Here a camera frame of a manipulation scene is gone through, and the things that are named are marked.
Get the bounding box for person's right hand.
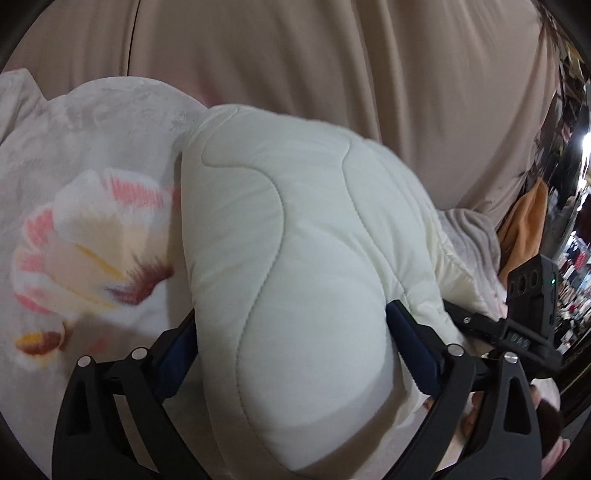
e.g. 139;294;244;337
422;385;485;446

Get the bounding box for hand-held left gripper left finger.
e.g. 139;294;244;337
52;314;204;480

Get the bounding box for white flower printed blanket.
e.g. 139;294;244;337
0;69;218;480

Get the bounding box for person's right forearm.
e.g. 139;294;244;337
531;381;571;480

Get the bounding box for orange cloth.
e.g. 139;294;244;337
496;178;550;282

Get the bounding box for cluttered goods shelves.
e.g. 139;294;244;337
545;28;591;361

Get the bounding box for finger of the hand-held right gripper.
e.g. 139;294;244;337
441;300;506;342

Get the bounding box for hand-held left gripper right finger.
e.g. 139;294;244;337
385;300;543;480

